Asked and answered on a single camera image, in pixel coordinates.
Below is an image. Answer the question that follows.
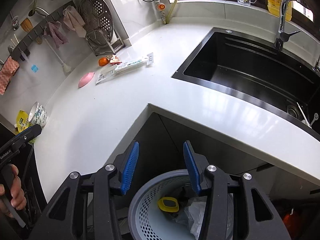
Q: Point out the red snack packet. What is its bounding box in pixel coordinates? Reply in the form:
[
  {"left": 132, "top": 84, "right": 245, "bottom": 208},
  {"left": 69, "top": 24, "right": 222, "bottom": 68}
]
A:
[{"left": 106, "top": 55, "right": 122, "bottom": 65}]

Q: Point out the pink sponge cloth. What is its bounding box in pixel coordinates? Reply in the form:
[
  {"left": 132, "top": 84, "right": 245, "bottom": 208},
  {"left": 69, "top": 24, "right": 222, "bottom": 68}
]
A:
[{"left": 0, "top": 56, "right": 20, "bottom": 95}]

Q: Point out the yellow snack bag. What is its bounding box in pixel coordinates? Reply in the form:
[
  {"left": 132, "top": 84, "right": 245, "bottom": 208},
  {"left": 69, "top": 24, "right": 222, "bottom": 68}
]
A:
[{"left": 15, "top": 110, "right": 32, "bottom": 133}]

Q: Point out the purple hanging towel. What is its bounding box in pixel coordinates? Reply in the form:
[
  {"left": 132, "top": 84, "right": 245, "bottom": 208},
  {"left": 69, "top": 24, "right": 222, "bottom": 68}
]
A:
[{"left": 44, "top": 21, "right": 68, "bottom": 49}]

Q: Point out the pink plastic dish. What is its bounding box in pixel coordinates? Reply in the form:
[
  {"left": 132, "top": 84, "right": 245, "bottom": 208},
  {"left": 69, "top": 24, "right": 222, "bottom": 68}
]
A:
[{"left": 78, "top": 72, "right": 95, "bottom": 88}]

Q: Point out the grey perforated trash bin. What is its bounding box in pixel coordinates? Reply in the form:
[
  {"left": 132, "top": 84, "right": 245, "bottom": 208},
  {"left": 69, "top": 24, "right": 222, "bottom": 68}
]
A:
[{"left": 127, "top": 168, "right": 234, "bottom": 240}]

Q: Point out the perforated metal steamer tray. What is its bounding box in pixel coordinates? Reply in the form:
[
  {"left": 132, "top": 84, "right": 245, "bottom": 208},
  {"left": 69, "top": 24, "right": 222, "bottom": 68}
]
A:
[{"left": 78, "top": 0, "right": 114, "bottom": 46}]

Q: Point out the chrome faucet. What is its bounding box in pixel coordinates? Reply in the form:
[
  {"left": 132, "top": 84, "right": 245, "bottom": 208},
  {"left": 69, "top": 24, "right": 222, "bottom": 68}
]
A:
[{"left": 273, "top": 0, "right": 300, "bottom": 51}]

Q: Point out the black cloth rag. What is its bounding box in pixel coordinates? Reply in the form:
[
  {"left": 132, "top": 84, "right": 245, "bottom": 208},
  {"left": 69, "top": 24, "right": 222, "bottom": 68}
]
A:
[{"left": 169, "top": 183, "right": 196, "bottom": 218}]

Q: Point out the black wall hook rail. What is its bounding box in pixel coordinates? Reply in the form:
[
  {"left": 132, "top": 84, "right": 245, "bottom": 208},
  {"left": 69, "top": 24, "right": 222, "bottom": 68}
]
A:
[{"left": 10, "top": 0, "right": 76, "bottom": 61}]

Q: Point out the patterned ceramic cup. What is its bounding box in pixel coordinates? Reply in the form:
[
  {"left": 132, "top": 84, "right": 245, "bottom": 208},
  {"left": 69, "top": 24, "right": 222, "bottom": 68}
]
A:
[{"left": 28, "top": 102, "right": 48, "bottom": 128}]

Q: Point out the blue wall hook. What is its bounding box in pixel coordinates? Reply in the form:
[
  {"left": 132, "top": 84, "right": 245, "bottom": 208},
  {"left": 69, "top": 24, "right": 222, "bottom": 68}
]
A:
[{"left": 31, "top": 64, "right": 39, "bottom": 73}]

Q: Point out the white barcode tag card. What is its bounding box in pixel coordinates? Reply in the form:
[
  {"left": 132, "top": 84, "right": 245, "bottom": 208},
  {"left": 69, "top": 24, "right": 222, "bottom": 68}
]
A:
[{"left": 96, "top": 72, "right": 116, "bottom": 85}]

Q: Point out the black kitchen sink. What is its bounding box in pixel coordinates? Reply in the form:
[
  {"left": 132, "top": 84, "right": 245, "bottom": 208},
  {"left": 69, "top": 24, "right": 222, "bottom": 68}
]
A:
[{"left": 172, "top": 28, "right": 319, "bottom": 139}]

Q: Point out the yellow gas hose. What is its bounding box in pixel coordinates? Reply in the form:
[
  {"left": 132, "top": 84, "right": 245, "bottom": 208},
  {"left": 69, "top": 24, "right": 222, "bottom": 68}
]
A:
[{"left": 162, "top": 0, "right": 179, "bottom": 25}]

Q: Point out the person's left hand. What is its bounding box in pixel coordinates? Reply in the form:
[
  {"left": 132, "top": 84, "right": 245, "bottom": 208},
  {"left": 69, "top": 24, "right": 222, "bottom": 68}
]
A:
[{"left": 1, "top": 164, "right": 27, "bottom": 218}]

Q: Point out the orange tangerine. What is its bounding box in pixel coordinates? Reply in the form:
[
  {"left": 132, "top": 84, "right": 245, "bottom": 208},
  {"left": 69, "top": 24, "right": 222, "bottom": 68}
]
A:
[{"left": 98, "top": 57, "right": 110, "bottom": 67}]

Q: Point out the white toothpaste box package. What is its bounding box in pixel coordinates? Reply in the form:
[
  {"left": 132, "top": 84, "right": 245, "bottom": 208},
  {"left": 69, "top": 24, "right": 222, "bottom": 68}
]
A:
[{"left": 100, "top": 53, "right": 153, "bottom": 77}]

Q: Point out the beige hanging towel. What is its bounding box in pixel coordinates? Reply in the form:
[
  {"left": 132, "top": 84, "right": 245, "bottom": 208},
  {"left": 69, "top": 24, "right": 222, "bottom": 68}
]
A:
[{"left": 63, "top": 5, "right": 86, "bottom": 38}]

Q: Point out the white brush with handle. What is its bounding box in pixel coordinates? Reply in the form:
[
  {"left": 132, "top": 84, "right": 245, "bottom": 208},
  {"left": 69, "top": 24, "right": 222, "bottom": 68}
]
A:
[{"left": 44, "top": 37, "right": 71, "bottom": 73}]

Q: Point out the metal dish rack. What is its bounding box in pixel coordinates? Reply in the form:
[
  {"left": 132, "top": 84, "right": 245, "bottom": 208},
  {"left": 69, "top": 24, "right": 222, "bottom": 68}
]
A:
[{"left": 85, "top": 27, "right": 125, "bottom": 56}]

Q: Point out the white paper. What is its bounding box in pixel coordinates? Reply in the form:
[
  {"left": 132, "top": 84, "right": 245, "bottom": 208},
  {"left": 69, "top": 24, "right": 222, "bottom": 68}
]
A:
[{"left": 174, "top": 196, "right": 207, "bottom": 239}]

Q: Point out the yellow plastic lid ring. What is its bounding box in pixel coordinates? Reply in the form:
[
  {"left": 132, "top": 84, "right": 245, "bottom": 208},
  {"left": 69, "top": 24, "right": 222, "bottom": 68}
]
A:
[{"left": 157, "top": 196, "right": 180, "bottom": 213}]

